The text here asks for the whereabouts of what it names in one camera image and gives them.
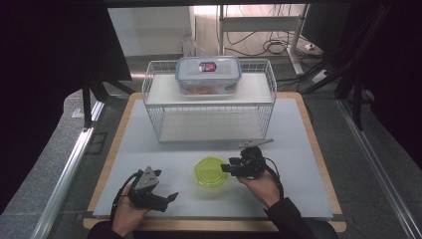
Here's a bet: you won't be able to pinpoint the black monitor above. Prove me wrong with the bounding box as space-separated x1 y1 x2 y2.
300 3 356 54

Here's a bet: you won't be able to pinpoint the grey table mat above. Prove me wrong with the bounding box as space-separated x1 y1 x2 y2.
92 97 334 220

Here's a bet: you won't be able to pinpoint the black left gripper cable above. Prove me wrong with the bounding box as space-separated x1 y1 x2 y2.
109 169 144 223

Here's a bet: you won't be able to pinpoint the white power strip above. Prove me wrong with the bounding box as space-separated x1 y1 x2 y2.
311 69 330 85

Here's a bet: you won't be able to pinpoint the clear plastic container blue seal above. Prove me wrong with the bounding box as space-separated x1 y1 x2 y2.
174 56 243 97

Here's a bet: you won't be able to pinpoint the green plastic bowl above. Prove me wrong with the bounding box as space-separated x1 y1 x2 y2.
193 155 230 188

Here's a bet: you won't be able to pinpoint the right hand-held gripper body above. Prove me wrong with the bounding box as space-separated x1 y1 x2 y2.
232 145 269 180

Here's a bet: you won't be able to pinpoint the black metal stand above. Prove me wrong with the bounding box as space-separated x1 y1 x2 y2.
81 70 135 129
300 0 397 131

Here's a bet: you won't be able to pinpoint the person's left hand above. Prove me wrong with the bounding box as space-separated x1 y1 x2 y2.
110 193 151 239

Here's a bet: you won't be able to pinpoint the person's right hand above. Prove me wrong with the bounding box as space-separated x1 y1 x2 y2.
237 172 283 211

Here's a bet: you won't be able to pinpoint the grey triangular metal plate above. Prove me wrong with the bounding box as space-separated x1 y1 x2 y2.
238 137 275 149

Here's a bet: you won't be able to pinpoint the white wire shelf rack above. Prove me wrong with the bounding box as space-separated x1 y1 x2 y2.
141 58 279 144

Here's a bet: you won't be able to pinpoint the aluminium rail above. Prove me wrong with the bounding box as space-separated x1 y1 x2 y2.
335 99 422 239
30 99 106 239

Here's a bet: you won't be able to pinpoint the white desk frame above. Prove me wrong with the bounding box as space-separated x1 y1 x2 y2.
216 3 311 77

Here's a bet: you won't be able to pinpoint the black floor cables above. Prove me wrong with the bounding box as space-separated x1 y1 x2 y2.
224 3 305 58

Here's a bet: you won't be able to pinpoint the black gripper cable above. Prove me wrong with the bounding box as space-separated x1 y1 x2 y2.
109 169 144 223
263 156 286 201

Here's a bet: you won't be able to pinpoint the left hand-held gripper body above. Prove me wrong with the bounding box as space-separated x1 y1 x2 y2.
127 165 170 213

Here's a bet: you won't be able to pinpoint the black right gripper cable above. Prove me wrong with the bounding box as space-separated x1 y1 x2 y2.
263 156 286 201

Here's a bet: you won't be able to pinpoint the black curtain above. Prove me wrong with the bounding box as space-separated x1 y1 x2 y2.
0 5 132 215
359 0 422 161

